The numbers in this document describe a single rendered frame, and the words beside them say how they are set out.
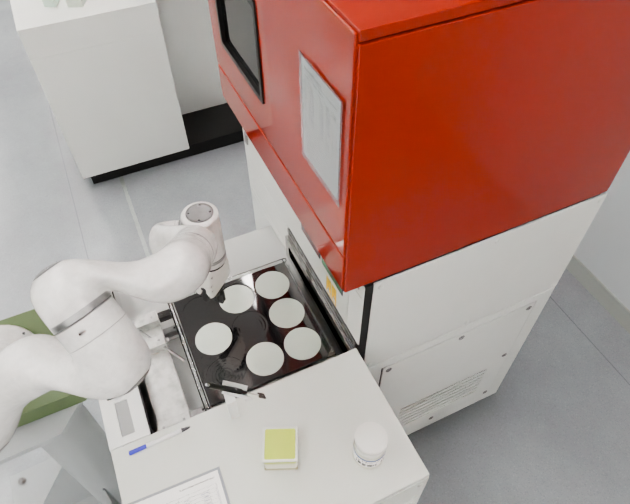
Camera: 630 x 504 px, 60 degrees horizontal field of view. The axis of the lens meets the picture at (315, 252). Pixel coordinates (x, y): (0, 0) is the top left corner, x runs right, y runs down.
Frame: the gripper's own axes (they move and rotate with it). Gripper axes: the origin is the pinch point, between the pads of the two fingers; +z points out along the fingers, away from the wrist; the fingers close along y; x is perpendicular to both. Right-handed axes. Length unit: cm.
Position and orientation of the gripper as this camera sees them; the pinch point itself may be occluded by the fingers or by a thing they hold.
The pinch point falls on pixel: (218, 295)
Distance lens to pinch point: 147.4
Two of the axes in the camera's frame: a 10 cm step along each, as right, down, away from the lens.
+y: -4.0, 7.0, -5.9
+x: 9.2, 3.1, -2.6
